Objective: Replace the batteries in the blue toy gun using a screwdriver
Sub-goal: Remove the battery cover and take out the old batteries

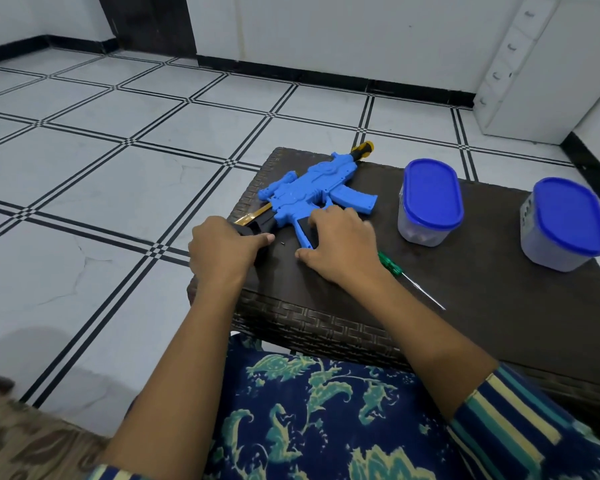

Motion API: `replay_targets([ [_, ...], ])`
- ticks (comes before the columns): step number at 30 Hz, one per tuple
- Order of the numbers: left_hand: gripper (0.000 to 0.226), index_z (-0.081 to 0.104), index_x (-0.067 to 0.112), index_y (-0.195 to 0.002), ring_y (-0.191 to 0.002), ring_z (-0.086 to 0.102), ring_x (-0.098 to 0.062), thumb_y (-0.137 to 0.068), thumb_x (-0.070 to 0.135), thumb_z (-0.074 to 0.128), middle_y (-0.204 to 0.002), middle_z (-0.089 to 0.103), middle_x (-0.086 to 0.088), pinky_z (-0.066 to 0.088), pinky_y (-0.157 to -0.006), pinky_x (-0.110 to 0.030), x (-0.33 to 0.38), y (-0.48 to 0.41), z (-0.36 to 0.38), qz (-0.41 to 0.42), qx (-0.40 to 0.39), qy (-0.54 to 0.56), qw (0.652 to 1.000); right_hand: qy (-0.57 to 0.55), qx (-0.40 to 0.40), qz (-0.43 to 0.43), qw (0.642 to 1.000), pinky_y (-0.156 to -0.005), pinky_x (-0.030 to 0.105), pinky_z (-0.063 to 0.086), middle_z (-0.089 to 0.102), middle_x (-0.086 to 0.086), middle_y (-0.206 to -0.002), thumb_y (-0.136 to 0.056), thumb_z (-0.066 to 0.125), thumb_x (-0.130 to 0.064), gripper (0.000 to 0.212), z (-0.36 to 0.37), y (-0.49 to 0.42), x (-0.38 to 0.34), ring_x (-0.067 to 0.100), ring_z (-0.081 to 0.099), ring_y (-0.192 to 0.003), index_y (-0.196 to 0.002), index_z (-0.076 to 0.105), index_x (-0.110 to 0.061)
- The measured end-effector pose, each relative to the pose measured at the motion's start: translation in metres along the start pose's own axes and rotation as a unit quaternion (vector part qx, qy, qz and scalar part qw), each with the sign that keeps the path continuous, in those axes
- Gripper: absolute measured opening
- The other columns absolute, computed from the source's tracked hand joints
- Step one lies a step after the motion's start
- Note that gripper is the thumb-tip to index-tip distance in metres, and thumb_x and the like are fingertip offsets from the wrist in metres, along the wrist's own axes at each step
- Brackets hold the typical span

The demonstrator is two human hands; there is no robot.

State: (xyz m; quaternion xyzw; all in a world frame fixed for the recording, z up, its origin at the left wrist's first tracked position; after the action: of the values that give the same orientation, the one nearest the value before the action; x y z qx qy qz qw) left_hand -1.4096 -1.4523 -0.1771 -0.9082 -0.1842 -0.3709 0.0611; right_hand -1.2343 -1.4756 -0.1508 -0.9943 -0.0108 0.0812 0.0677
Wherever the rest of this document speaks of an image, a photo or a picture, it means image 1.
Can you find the striped right sleeve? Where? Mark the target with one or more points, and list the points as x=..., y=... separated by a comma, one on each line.
x=520, y=429

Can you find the blue toy gun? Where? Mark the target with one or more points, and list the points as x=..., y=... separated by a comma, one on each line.
x=315, y=189

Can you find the person's right forearm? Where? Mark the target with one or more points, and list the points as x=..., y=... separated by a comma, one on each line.
x=430, y=344

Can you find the person's right hand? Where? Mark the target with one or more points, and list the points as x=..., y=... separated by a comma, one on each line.
x=345, y=244

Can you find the person's left forearm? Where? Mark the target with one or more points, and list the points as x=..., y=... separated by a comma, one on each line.
x=175, y=384

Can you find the white drawer cabinet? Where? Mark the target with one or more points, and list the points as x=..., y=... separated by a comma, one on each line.
x=555, y=74

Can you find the dark door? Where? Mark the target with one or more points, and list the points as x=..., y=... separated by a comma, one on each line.
x=150, y=19

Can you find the clear container with blue lid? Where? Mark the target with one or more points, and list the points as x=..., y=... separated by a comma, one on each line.
x=430, y=192

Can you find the blue floral dress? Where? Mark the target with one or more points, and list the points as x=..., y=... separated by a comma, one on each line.
x=320, y=419

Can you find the striped sleeve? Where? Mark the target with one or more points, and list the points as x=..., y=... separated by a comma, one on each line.
x=115, y=473
x=520, y=429

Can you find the striped left sleeve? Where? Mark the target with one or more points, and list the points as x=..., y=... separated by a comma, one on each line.
x=115, y=473

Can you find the labelled container with blue lid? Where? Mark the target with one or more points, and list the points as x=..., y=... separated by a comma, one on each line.
x=570, y=217

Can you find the dark brown wicker table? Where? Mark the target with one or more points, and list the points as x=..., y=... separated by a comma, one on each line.
x=505, y=304

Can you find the person's left hand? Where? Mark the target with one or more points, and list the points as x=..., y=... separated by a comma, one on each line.
x=220, y=254

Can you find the brown floral sofa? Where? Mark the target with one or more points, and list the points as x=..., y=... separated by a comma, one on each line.
x=35, y=439

